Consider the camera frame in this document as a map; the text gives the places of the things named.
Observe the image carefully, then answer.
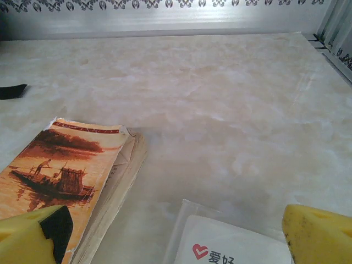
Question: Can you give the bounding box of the aluminium frame post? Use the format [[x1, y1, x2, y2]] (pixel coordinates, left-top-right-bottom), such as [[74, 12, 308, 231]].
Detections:
[[316, 0, 352, 53]]

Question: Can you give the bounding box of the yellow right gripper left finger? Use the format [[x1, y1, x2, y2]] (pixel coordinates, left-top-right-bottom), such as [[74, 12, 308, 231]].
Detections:
[[0, 205, 74, 264]]

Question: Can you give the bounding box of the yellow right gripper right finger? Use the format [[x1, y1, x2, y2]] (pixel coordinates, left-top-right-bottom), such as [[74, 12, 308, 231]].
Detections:
[[282, 203, 352, 264]]

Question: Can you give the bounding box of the aluminium frame rear rail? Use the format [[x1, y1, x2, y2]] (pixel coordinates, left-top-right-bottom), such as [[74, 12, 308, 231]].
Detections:
[[0, 24, 317, 42]]

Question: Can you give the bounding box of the black backpack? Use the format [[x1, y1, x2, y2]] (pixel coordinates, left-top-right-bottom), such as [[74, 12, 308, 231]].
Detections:
[[0, 84, 28, 100]]

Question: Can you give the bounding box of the aluminium frame side rail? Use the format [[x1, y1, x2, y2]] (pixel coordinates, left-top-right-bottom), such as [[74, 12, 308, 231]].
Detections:
[[307, 32, 352, 86]]

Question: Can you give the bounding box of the orange Huckleberry Finn paperback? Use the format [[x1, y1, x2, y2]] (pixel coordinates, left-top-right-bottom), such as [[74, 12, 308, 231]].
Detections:
[[0, 117, 148, 264]]

